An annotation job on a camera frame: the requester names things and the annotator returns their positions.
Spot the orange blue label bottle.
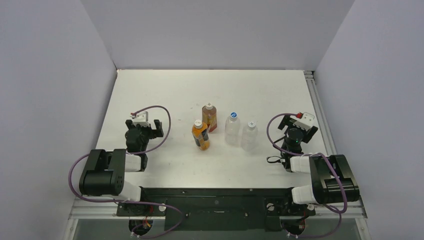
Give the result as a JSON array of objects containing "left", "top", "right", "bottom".
[{"left": 191, "top": 119, "right": 210, "bottom": 151}]

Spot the gold red label bottle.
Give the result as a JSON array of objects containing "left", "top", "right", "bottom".
[{"left": 202, "top": 102, "right": 217, "bottom": 132}]

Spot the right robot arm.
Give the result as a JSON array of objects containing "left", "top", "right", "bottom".
[{"left": 266, "top": 112, "right": 360, "bottom": 214}]

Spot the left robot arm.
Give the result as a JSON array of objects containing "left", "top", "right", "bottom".
[{"left": 78, "top": 119, "right": 164, "bottom": 215}]

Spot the clear bottle white cap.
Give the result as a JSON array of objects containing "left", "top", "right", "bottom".
[{"left": 241, "top": 121, "right": 258, "bottom": 152}]

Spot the clear bottle blue cap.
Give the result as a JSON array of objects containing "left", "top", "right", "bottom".
[{"left": 224, "top": 112, "right": 241, "bottom": 146}]

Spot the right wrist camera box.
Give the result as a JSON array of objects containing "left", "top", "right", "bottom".
[{"left": 293, "top": 112, "right": 315, "bottom": 131}]

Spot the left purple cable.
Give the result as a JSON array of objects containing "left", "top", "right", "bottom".
[{"left": 68, "top": 105, "right": 184, "bottom": 240}]

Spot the purple cable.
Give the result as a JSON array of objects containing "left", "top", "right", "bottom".
[
  {"left": 68, "top": 105, "right": 184, "bottom": 240},
  {"left": 266, "top": 113, "right": 349, "bottom": 240}
]

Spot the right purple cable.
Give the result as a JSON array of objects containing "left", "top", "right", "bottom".
[{"left": 266, "top": 113, "right": 349, "bottom": 240}]

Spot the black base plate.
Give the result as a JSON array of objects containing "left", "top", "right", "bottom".
[{"left": 116, "top": 188, "right": 316, "bottom": 232}]

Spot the aluminium rail frame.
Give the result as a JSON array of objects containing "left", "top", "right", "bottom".
[{"left": 67, "top": 70, "right": 372, "bottom": 240}]

